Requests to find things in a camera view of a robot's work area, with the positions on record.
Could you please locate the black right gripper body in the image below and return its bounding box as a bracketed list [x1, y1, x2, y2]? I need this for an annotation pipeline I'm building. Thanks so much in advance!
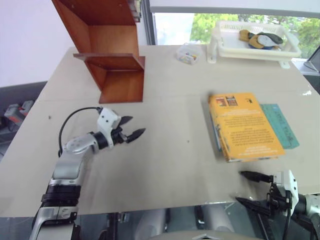
[266, 182, 293, 213]

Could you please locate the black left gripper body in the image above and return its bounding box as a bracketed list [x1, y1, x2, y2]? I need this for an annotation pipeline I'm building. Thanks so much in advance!
[111, 126, 129, 146]

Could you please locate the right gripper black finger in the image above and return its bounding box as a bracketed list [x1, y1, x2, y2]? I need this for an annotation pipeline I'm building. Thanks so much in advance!
[239, 170, 275, 183]
[234, 196, 272, 219]

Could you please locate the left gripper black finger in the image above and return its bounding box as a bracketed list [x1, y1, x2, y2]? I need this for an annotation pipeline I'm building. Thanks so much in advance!
[124, 127, 147, 144]
[119, 115, 134, 127]

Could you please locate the brown wooden bookshelf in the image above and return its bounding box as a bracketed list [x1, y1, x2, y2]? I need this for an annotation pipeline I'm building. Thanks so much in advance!
[51, 0, 146, 105]

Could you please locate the orange book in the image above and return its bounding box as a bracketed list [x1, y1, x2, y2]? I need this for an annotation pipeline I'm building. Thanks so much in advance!
[208, 92, 286, 164]

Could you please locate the teal book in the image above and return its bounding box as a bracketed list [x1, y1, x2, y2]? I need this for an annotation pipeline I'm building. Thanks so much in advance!
[259, 103, 300, 150]

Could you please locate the grey rounded robot body shell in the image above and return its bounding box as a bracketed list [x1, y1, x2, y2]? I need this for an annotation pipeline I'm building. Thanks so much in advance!
[136, 207, 172, 237]
[198, 204, 237, 234]

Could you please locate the clear plastic tub with bits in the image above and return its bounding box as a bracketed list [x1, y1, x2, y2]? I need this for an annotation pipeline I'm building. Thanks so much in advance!
[175, 42, 203, 66]

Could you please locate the grey red power tool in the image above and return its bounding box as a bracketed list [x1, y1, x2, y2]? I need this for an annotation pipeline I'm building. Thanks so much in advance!
[20, 99, 36, 118]
[2, 103, 25, 127]

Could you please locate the dark grey sofa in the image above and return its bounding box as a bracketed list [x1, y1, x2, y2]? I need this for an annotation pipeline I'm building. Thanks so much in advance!
[0, 80, 49, 157]

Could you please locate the white plastic drain tray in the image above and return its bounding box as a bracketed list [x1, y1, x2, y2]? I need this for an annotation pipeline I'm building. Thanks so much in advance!
[206, 37, 292, 69]

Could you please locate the black side desk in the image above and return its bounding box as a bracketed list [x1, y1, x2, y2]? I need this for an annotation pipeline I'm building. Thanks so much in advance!
[290, 57, 320, 96]

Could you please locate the grey laptop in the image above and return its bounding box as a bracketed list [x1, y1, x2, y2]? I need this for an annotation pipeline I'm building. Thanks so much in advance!
[303, 51, 320, 73]

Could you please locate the white plastic basket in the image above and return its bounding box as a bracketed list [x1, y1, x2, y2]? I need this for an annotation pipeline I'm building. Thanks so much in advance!
[213, 20, 302, 58]

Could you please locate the dark green white plush toy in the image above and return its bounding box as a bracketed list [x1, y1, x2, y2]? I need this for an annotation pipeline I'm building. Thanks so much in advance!
[254, 31, 285, 50]

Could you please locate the yellow brown plush toy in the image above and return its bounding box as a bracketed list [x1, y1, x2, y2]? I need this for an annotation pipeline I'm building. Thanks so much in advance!
[238, 29, 260, 49]

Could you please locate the white roller blind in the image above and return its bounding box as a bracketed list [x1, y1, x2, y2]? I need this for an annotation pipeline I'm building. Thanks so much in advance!
[149, 0, 320, 14]

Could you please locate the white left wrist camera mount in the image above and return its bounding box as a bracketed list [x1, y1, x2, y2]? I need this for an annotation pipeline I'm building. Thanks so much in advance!
[96, 107, 122, 149]

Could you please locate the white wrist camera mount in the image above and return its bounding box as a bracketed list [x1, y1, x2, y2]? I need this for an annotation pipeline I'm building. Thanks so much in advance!
[273, 169, 300, 210]
[96, 107, 122, 149]

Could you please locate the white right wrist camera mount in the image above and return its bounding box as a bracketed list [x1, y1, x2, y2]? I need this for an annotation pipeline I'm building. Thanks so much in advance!
[273, 169, 300, 210]

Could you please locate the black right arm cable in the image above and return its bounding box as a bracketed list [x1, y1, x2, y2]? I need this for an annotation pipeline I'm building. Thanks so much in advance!
[284, 198, 294, 240]

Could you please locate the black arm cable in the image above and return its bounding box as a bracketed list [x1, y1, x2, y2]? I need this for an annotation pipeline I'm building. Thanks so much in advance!
[284, 198, 294, 240]
[57, 106, 104, 159]

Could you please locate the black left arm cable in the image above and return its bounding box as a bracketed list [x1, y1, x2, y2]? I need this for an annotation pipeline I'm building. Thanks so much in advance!
[57, 106, 104, 159]

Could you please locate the black window frame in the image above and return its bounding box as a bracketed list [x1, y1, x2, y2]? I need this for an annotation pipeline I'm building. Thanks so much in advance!
[139, 0, 159, 46]

